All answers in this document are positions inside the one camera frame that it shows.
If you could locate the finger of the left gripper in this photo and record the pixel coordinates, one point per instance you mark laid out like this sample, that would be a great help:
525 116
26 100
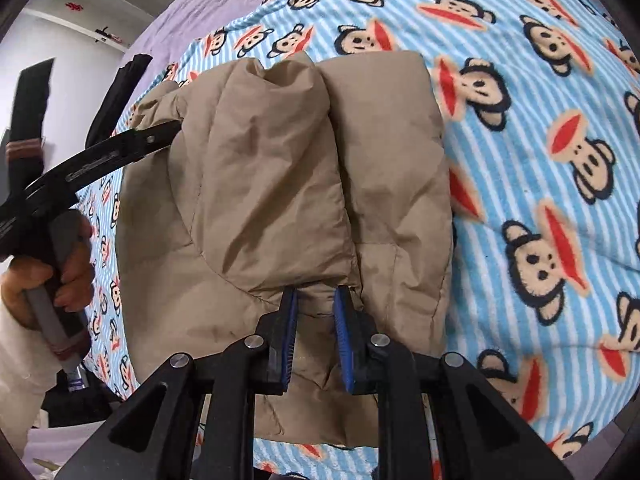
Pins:
105 157

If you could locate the beige puffer jacket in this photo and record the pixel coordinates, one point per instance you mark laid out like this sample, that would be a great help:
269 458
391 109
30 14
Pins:
304 174

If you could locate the black folded garment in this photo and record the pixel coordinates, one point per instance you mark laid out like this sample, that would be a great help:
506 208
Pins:
116 99

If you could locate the person left hand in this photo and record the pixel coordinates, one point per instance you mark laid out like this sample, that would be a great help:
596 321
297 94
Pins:
26 273

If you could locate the blue monkey print blanket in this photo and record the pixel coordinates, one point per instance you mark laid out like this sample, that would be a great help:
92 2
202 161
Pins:
539 101

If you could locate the purple bed cover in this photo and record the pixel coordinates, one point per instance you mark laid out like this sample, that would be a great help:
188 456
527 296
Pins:
182 22

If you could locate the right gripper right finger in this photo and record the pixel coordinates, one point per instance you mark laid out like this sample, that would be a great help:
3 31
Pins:
437 417

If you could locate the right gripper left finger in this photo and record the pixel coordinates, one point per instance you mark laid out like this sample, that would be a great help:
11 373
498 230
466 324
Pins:
195 408

